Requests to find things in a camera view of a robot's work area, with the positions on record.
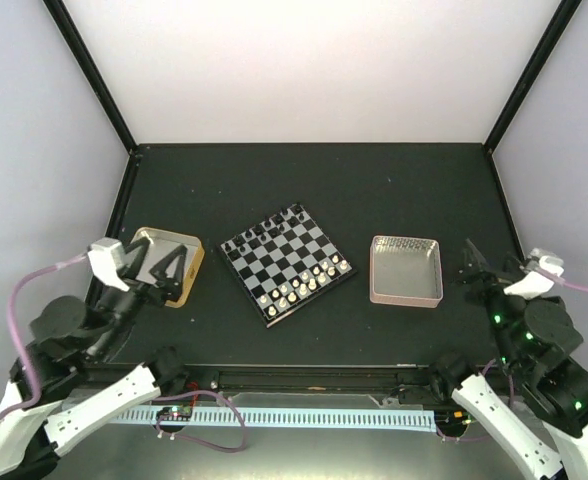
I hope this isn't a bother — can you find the gold metal tin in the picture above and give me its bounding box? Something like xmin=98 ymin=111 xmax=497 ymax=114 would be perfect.
xmin=124 ymin=227 xmax=205 ymax=308

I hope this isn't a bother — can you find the black mounting rail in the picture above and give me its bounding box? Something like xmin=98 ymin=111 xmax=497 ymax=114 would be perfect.
xmin=165 ymin=364 xmax=450 ymax=404

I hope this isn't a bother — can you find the white slotted cable duct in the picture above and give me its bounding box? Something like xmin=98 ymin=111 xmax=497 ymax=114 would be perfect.
xmin=106 ymin=404 xmax=438 ymax=435

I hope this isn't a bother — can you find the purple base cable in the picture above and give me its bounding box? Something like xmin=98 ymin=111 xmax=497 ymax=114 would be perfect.
xmin=433 ymin=359 xmax=518 ymax=445
xmin=151 ymin=389 xmax=248 ymax=454

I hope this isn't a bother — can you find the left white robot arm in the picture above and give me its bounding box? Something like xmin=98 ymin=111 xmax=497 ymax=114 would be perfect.
xmin=0 ymin=236 xmax=190 ymax=479

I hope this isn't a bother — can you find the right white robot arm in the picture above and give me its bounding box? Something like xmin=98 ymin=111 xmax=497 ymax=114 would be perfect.
xmin=428 ymin=241 xmax=588 ymax=479

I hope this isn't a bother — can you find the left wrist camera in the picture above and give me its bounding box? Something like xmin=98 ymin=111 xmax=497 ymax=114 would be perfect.
xmin=87 ymin=237 xmax=130 ymax=292

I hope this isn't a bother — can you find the black and white chessboard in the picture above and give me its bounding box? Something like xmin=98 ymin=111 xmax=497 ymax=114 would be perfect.
xmin=218 ymin=202 xmax=356 ymax=328

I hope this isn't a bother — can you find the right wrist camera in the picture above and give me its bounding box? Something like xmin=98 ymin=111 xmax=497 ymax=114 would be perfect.
xmin=503 ymin=248 xmax=564 ymax=300

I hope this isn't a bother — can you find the left black frame post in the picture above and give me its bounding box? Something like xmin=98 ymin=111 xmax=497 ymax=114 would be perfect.
xmin=43 ymin=0 xmax=138 ymax=154

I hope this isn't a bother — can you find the black frame post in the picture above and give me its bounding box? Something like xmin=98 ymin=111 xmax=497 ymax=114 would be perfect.
xmin=483 ymin=0 xmax=582 ymax=154
xmin=43 ymin=0 xmax=138 ymax=154

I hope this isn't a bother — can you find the right black frame post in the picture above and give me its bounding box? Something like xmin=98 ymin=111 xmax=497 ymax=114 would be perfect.
xmin=483 ymin=0 xmax=582 ymax=154

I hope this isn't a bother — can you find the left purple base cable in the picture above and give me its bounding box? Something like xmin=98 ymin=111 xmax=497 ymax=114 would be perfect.
xmin=151 ymin=389 xmax=248 ymax=454

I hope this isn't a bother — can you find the pink tin with pieces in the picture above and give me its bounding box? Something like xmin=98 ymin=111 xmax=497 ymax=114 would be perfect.
xmin=369 ymin=235 xmax=443 ymax=309

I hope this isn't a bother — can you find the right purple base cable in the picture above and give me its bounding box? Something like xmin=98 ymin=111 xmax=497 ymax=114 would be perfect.
xmin=433 ymin=359 xmax=518 ymax=445

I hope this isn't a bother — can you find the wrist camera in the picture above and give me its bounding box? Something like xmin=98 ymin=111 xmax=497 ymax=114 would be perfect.
xmin=503 ymin=248 xmax=564 ymax=300
xmin=87 ymin=237 xmax=130 ymax=292

